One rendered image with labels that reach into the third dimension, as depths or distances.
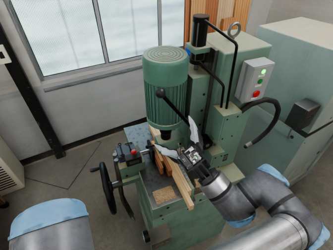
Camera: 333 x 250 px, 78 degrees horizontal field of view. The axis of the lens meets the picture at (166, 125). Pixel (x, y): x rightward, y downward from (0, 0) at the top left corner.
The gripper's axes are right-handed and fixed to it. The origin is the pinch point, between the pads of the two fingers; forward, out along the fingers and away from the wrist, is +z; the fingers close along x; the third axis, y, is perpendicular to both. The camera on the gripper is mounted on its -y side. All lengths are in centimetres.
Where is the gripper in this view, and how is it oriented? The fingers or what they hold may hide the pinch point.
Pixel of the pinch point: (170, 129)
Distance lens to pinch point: 69.4
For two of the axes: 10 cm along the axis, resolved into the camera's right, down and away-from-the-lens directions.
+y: -1.7, 0.4, -9.9
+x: -7.6, 6.3, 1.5
